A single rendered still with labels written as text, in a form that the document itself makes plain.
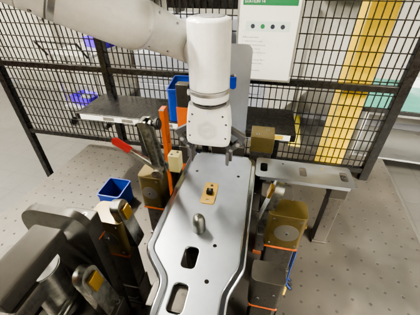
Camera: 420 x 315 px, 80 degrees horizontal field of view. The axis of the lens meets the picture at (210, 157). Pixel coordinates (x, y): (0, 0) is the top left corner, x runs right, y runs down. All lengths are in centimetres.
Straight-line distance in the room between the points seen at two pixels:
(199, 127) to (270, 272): 35
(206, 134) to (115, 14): 29
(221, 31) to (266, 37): 59
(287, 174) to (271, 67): 47
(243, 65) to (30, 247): 66
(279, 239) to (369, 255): 48
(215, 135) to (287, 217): 25
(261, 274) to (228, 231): 12
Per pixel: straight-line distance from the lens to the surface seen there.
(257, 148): 88
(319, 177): 83
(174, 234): 63
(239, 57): 79
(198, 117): 55
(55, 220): 49
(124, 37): 45
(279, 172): 81
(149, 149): 66
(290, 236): 67
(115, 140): 71
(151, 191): 74
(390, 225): 125
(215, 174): 78
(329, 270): 100
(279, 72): 109
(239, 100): 84
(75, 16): 44
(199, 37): 48
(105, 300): 55
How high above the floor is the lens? 150
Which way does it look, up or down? 36 degrees down
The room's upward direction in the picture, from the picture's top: straight up
